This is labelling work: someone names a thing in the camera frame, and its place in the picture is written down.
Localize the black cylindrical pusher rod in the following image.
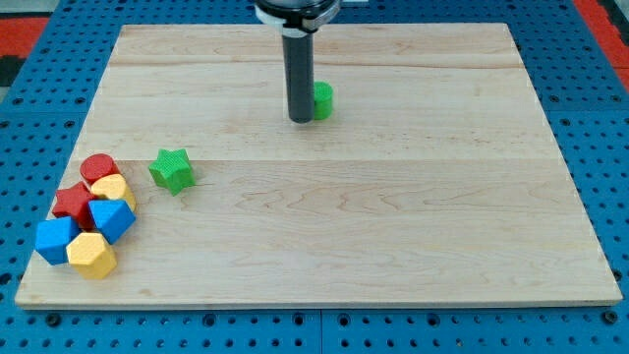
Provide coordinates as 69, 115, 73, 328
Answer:
282, 33, 315, 124

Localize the blue triangular block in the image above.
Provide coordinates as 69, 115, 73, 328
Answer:
88, 200, 136, 244

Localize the yellow heart block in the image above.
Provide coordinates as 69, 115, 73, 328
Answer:
90, 174, 137, 211

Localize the red star block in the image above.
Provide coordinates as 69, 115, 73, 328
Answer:
52, 182, 97, 230

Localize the yellow hexagon block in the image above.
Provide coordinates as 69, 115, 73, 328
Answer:
66, 232, 118, 280

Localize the wooden board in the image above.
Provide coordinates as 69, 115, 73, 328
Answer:
16, 23, 622, 310

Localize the red cylinder block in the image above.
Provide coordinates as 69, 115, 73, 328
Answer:
80, 153, 120, 187

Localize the green cylinder block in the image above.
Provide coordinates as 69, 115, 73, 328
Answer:
314, 82, 334, 120

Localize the blue cube block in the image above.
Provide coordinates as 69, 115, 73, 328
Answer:
34, 216, 81, 266

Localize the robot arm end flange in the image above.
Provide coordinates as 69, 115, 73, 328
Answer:
254, 0, 341, 33

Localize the green star block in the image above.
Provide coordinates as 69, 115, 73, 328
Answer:
148, 148, 196, 196

